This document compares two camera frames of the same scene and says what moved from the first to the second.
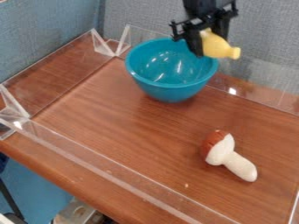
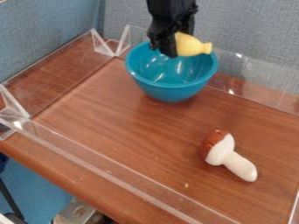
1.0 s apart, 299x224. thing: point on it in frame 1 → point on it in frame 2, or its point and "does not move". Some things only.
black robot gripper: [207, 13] → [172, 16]
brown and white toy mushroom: [219, 150] does not move
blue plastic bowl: [169, 73] does not move
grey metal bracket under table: [77, 213] does not move
